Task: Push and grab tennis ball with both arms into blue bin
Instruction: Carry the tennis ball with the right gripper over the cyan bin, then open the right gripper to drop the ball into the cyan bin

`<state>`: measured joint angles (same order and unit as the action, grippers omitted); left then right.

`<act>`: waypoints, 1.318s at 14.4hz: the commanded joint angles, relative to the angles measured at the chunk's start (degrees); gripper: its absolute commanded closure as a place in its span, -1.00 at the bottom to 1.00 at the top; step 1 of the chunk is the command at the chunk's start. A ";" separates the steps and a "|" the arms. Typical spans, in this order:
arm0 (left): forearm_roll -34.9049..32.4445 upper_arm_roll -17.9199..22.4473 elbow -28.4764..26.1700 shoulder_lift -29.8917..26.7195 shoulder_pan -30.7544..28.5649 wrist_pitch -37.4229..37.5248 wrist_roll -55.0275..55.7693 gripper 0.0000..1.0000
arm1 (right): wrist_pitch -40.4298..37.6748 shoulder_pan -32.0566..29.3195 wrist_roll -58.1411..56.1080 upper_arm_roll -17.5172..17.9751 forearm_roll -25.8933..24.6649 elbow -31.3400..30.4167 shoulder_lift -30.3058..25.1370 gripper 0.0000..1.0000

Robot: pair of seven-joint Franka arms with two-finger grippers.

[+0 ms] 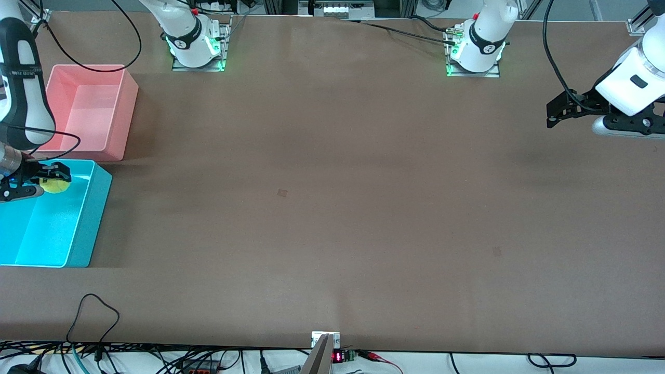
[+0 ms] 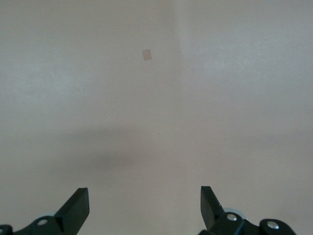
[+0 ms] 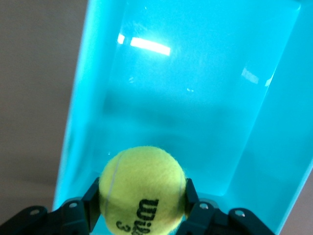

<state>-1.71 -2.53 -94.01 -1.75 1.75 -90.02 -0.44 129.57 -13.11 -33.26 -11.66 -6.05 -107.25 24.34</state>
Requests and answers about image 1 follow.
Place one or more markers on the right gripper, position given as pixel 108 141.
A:
pixel 32 170

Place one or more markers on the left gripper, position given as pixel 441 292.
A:
pixel 586 101

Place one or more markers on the yellow tennis ball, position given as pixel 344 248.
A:
pixel 56 186

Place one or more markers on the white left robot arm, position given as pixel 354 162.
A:
pixel 483 52

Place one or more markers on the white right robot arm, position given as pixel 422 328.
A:
pixel 26 104

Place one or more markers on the blue plastic bin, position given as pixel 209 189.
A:
pixel 52 228

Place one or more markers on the pink plastic bin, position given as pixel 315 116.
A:
pixel 93 114

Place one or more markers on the black power plug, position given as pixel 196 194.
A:
pixel 21 370

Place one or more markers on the red clip lead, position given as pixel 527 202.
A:
pixel 371 356

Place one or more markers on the grey metal pole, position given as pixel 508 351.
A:
pixel 319 361

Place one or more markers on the small green circuit board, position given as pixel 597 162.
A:
pixel 349 356

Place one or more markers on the black right camera mount bracket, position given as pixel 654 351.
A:
pixel 13 193

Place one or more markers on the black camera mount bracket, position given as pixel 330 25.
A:
pixel 636 122
pixel 13 193

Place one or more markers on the black left camera mount bracket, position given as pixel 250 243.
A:
pixel 636 122

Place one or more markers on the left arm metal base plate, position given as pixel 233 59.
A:
pixel 473 74

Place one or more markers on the aluminium corner bracket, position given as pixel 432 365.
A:
pixel 40 15
pixel 636 25

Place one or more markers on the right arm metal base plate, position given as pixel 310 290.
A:
pixel 200 68

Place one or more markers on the aluminium frame with light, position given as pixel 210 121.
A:
pixel 335 9

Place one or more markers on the white metal clamp bracket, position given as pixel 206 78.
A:
pixel 316 340

